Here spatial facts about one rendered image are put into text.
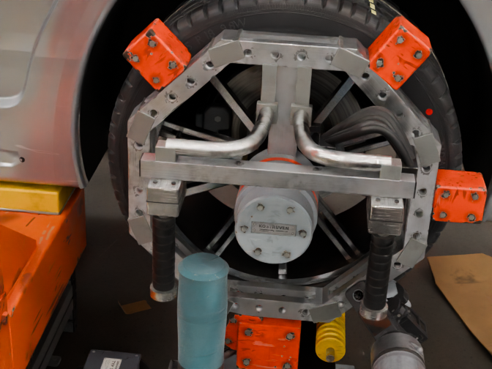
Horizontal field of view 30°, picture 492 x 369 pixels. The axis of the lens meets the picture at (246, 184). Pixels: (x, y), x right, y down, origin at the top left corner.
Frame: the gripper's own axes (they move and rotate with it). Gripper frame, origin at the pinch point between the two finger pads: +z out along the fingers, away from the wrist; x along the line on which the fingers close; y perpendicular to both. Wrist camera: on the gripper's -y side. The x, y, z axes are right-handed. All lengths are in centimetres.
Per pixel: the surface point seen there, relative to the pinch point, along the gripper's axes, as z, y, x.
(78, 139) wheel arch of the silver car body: 9, -58, -28
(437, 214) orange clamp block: -7.2, -8.7, 18.4
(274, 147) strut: -6.6, -36.7, 5.0
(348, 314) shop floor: 82, 45, -45
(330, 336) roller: -5.7, 0.2, -13.6
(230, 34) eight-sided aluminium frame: -4, -56, 12
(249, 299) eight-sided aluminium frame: -7.2, -16.5, -19.4
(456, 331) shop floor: 79, 68, -23
